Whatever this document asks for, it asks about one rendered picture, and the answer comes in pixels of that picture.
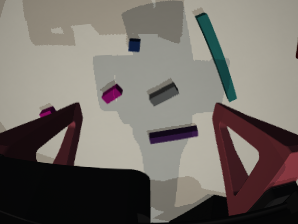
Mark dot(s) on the turquoise rod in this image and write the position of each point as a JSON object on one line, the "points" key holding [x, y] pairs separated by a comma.
{"points": [[217, 55]]}

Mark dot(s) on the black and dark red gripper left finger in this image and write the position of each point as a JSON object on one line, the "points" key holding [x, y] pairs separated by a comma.
{"points": [[22, 142]]}

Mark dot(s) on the purple rod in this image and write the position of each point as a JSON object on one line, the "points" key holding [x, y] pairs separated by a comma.
{"points": [[173, 134]]}

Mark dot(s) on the magenta rod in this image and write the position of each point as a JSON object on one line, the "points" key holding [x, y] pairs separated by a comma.
{"points": [[112, 93], [47, 111]]}

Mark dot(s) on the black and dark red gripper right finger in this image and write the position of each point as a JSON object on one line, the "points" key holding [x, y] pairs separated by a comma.
{"points": [[278, 157]]}

